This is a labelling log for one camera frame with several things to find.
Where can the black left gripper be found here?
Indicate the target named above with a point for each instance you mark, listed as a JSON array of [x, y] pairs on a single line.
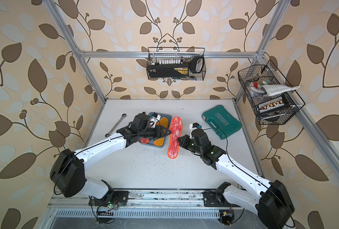
[[163, 132]]

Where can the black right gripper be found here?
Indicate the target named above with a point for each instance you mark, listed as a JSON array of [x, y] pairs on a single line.
[[184, 143]]

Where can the red insole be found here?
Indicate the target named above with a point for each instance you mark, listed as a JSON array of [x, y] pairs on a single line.
[[145, 140], [176, 131]]

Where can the yellow insole vertical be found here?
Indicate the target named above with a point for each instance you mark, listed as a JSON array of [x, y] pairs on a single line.
[[165, 123]]

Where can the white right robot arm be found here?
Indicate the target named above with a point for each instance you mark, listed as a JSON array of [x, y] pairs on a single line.
[[270, 201]]

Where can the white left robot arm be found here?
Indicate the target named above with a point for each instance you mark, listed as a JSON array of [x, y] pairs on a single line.
[[68, 171]]

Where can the grey-blue storage tray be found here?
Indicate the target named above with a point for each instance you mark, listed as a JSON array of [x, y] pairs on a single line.
[[151, 141]]

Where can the black yellow tool box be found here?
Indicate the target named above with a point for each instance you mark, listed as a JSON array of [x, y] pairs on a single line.
[[177, 71]]

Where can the silver combination wrench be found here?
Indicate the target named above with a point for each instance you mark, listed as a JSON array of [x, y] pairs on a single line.
[[123, 116]]

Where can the green plastic tool case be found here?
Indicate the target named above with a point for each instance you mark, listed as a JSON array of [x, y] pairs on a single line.
[[221, 121]]

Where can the socket bit set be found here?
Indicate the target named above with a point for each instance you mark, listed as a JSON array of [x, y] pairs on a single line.
[[273, 104]]

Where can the white folded paper bag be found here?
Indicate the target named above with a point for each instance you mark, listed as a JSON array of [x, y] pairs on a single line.
[[272, 90]]

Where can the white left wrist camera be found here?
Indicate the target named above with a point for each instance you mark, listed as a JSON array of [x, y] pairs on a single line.
[[154, 119]]

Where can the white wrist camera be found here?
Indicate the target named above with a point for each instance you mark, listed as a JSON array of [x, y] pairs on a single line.
[[194, 126], [154, 119]]

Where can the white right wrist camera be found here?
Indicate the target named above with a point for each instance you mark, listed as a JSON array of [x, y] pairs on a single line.
[[194, 126]]

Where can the aluminium frame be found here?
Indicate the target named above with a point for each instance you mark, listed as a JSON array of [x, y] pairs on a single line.
[[315, 132]]

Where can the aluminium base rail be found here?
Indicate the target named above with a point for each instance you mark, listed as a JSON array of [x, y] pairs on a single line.
[[145, 204]]

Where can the black wire basket back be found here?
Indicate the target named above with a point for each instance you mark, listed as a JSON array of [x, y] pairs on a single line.
[[177, 63]]

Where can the black wire basket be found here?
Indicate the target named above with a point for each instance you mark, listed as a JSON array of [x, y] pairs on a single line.
[[253, 77], [177, 63]]

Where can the black wire basket right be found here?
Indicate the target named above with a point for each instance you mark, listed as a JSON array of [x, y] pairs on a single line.
[[253, 77]]

